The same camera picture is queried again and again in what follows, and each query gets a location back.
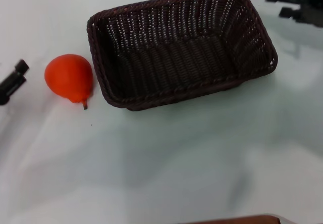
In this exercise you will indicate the black woven rectangular basket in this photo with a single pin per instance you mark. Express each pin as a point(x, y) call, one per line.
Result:
point(176, 57)

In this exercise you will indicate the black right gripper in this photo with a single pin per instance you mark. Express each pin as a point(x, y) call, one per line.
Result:
point(313, 7)

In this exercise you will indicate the orange plastic pear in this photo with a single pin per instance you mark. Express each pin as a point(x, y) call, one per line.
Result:
point(66, 77)

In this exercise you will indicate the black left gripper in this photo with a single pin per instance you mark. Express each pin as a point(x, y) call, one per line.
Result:
point(3, 96)

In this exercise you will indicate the brown rounded panel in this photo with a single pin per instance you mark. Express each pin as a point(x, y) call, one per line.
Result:
point(239, 220)

